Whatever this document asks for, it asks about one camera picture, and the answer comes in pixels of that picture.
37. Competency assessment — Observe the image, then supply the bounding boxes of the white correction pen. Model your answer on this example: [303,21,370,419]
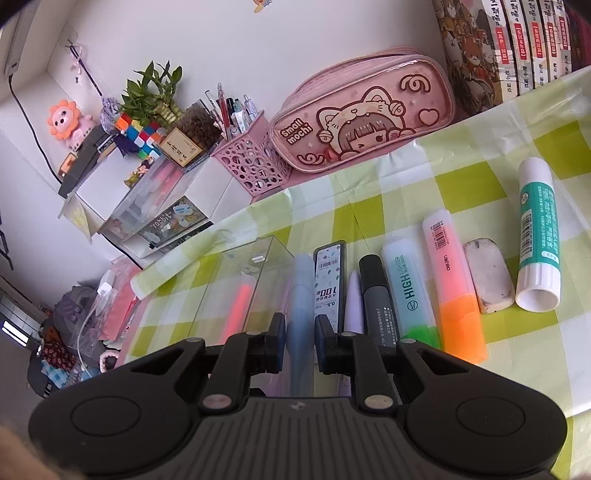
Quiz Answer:
[344,270,365,334]

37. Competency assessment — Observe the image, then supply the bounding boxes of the grey black marker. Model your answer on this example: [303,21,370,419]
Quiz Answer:
[359,254,399,347]

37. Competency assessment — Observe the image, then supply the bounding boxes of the light blue pen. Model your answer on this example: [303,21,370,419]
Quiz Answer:
[287,254,315,398]

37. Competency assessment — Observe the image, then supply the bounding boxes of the clear acrylic organizer box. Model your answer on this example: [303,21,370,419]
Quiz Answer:
[189,235,294,345]

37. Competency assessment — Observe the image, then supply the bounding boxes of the green highlighter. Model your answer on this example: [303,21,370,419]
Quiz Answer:
[381,239,441,349]

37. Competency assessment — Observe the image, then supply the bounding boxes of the orange highlighter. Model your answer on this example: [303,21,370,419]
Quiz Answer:
[423,209,488,364]

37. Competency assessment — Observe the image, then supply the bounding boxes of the white eraser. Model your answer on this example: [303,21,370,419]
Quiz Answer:
[464,238,515,314]

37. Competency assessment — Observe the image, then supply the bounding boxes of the white teal glue stick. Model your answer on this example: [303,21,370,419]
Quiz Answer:
[516,157,562,313]

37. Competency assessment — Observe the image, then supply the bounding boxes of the clear rabbit drawer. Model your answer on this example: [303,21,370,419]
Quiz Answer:
[98,195,213,252]

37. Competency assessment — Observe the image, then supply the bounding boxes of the white charger plug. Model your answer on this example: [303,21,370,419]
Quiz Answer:
[97,270,115,297]

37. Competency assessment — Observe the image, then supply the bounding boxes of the white drawer organizer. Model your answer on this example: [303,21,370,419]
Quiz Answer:
[71,150,252,266]

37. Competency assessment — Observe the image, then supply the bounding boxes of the clear plastic storage box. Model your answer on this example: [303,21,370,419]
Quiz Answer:
[99,156,183,245]

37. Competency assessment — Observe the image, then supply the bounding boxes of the pink perforated pen holder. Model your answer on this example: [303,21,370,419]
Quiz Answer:
[212,111,293,198]

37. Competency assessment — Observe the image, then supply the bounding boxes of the glass jar with label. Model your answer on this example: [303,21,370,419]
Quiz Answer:
[159,101,221,167]

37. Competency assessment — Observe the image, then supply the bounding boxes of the colourful rubik cube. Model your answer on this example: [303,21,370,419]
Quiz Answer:
[115,113,167,161]

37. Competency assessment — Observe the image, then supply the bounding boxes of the pens in holder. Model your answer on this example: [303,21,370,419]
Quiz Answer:
[204,83,259,141]

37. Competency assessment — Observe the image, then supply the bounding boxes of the pink cat pencil case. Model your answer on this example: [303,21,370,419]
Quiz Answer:
[270,48,456,174]

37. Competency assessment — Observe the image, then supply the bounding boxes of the green checkered tablecloth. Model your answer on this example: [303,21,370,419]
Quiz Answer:
[123,69,590,479]

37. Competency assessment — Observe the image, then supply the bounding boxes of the black flat box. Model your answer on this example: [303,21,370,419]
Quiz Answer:
[58,125,115,199]

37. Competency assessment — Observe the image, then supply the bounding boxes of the lucky bamboo plant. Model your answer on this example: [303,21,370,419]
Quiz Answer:
[121,61,183,130]

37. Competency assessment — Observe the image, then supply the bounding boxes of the pink lion toy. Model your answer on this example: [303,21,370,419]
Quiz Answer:
[46,100,97,152]

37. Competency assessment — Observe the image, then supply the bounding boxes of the boxed book set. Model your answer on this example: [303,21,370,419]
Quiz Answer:
[432,0,590,115]

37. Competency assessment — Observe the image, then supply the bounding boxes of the wall sticker top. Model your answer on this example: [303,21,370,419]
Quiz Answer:
[253,0,273,13]

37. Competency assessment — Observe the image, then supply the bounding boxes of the black cable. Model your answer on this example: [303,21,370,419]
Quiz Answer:
[8,73,63,186]

